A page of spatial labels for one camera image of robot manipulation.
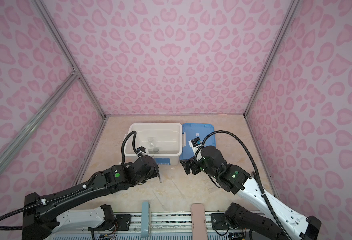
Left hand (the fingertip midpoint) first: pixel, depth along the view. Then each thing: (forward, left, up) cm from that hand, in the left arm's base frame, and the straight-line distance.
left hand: (161, 165), depth 73 cm
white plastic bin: (+25, +1, -16) cm, 30 cm away
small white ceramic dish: (+18, +6, -15) cm, 24 cm away
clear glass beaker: (+23, +10, -13) cm, 29 cm away
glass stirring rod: (-8, -9, -20) cm, 24 cm away
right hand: (+1, -13, +6) cm, 15 cm away
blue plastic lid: (+37, -22, -20) cm, 47 cm away
